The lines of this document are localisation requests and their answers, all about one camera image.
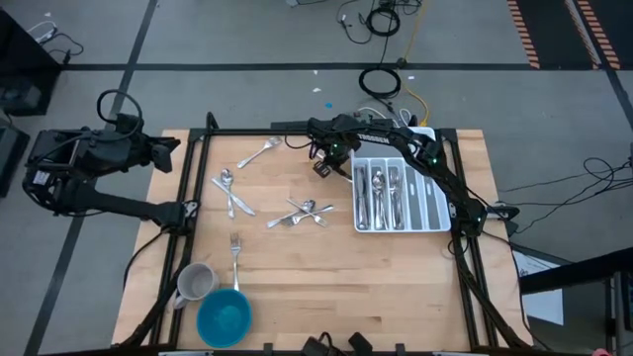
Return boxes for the silver spoon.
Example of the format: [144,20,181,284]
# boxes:
[371,170,384,230]
[266,199,317,229]
[220,168,236,220]

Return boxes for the teal bowl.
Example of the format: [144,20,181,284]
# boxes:
[195,288,254,349]

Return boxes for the black floor cables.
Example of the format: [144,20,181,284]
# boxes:
[497,155,633,205]

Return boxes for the grey ceramic mug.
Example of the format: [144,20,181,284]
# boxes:
[173,262,222,311]

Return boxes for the yellow cable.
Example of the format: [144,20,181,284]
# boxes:
[403,0,430,129]

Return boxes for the black cable bundle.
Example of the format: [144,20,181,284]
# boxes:
[337,0,425,45]

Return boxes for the black side table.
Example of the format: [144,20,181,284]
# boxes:
[518,245,633,356]

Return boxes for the white paper sheet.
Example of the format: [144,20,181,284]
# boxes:
[511,249,566,326]

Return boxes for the silver utensil handle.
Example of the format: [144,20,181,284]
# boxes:
[376,170,389,229]

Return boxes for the white cutlery tray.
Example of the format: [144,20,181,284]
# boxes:
[349,126,453,234]

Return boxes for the black cabinet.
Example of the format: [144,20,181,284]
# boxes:
[0,9,61,118]

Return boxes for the white cable adapter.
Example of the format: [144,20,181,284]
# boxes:
[27,20,58,45]

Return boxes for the black coiled cable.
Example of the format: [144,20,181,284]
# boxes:
[357,65,403,114]

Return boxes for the black cabled device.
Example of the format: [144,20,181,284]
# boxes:
[300,330,376,356]

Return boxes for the white cable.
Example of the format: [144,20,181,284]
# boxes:
[358,105,412,128]

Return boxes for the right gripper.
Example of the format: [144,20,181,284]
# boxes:
[308,115,363,180]

